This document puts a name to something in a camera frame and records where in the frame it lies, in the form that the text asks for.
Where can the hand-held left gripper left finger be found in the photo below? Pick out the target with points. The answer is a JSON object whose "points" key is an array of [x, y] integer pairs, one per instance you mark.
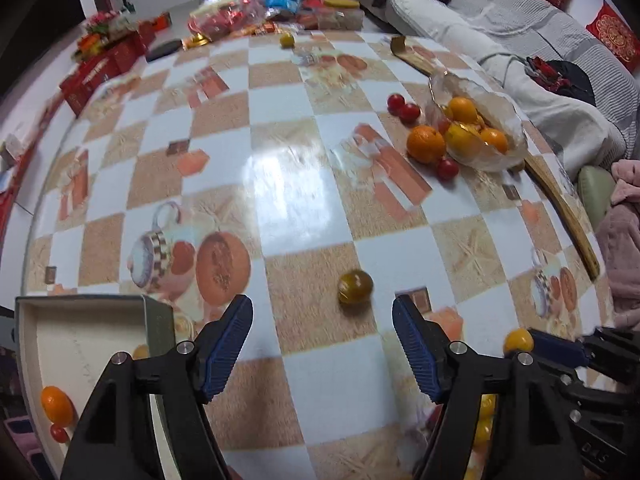
{"points": [[225, 355]]}

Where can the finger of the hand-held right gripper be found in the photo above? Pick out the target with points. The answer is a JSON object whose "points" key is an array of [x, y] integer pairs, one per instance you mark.
{"points": [[557, 349]]}

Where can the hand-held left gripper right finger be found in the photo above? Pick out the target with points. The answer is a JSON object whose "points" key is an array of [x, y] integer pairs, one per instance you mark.
{"points": [[419, 355]]}

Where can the small yellow kumquat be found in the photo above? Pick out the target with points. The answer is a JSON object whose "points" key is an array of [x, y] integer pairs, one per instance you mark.
{"points": [[518, 341]]}

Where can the dark green-yellow round fruit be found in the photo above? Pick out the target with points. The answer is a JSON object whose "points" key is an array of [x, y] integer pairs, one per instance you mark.
{"points": [[355, 287]]}

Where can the grey cardboard box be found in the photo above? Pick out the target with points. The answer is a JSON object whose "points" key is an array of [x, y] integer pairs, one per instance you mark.
{"points": [[75, 340]]}

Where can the pink fluffy garment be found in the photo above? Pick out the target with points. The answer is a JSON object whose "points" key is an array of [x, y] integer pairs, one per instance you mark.
{"points": [[622, 245]]}

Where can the long wooden stick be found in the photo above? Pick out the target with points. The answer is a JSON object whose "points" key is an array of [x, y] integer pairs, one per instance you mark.
{"points": [[560, 200]]}

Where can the green cushion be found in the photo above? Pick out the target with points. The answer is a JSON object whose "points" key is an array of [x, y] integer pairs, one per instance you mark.
{"points": [[595, 187]]}

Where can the orange mandarin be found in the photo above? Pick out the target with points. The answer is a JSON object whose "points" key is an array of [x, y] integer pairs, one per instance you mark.
{"points": [[494, 140], [462, 109], [56, 404]]}

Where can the checkered printed tablecloth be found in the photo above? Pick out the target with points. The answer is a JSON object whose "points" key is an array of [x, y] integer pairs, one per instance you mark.
{"points": [[280, 185]]}

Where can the red cherry tomato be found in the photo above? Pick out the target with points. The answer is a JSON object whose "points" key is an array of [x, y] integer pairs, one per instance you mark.
{"points": [[396, 102], [447, 169], [410, 112], [59, 433]]}

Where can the clear plastic bag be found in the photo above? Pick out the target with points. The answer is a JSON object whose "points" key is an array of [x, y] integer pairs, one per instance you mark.
{"points": [[480, 157]]}

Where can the large orange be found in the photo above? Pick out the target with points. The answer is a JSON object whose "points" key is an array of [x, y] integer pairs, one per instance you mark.
{"points": [[426, 144]]}

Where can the yellow-orange mandarin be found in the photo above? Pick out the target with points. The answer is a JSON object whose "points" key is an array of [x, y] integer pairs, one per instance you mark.
{"points": [[462, 141]]}

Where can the black and red bag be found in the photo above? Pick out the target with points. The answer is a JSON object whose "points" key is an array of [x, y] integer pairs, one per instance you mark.
{"points": [[557, 79]]}

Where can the white blanket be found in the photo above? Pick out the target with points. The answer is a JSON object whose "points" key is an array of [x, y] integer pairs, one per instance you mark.
{"points": [[500, 60]]}

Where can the red gift box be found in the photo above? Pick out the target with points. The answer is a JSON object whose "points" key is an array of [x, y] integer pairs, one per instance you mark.
{"points": [[97, 77]]}

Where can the small clear wrapper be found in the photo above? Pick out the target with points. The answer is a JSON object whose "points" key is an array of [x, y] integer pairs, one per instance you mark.
{"points": [[307, 56]]}

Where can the red patterned cushion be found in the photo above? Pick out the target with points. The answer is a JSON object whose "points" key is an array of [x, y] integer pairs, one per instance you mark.
{"points": [[616, 35]]}

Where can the small green-yellow fruit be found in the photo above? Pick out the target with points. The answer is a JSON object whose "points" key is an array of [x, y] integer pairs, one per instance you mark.
{"points": [[286, 40]]}

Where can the grey striped sofa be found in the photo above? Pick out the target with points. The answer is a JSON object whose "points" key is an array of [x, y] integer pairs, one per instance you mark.
{"points": [[560, 25]]}

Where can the clear bag of red candies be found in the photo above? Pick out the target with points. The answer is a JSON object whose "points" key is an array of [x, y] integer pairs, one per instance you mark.
{"points": [[225, 17]]}

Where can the colourful gift decoration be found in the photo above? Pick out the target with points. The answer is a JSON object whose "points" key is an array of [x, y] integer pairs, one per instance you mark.
{"points": [[105, 24]]}

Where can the yellow round lid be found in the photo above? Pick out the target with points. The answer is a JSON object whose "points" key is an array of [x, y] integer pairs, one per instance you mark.
{"points": [[341, 2]]}

